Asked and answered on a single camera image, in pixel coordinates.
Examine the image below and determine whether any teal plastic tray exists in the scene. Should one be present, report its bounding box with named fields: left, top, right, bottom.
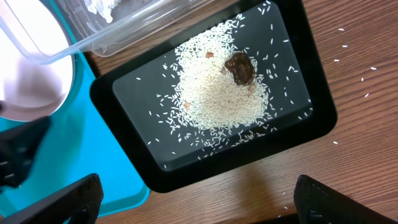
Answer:
left=1, top=53, right=149, bottom=217

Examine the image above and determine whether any brown food scrap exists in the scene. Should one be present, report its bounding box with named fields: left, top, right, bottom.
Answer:
left=224, top=52, right=256, bottom=86

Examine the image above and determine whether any pile of rice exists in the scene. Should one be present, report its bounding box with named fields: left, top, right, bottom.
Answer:
left=136, top=0, right=313, bottom=170

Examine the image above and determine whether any white tissue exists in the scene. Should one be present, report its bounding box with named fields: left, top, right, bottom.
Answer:
left=84, top=0, right=121, bottom=23

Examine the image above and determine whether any clear plastic bin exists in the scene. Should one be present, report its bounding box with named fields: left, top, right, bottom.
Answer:
left=0, top=0, right=215, bottom=65

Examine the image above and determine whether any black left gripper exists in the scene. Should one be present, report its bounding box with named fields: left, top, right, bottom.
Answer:
left=1, top=116, right=51, bottom=188

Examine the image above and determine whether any large white plate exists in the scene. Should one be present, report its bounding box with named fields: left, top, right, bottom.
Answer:
left=1, top=1, right=75, bottom=122

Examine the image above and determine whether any black waste tray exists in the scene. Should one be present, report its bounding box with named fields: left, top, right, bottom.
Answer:
left=90, top=0, right=337, bottom=193

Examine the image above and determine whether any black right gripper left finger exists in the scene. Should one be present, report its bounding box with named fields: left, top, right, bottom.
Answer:
left=1, top=174, right=104, bottom=224

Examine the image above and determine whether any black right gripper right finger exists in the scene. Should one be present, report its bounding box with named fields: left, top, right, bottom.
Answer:
left=294, top=175, right=397, bottom=224

